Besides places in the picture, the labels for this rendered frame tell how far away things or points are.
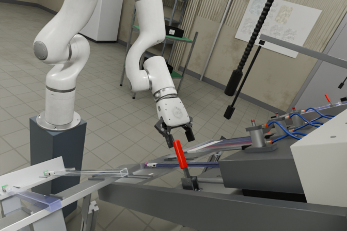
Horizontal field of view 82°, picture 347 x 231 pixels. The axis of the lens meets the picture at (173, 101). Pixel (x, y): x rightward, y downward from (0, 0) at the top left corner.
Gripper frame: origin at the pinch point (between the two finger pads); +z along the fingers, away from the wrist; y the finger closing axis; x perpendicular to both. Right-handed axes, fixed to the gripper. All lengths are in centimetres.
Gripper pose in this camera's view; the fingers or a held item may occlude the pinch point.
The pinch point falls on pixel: (181, 141)
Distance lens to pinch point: 68.7
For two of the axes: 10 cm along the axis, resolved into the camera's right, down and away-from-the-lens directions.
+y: 7.4, -0.8, 6.7
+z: 3.3, 9.1, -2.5
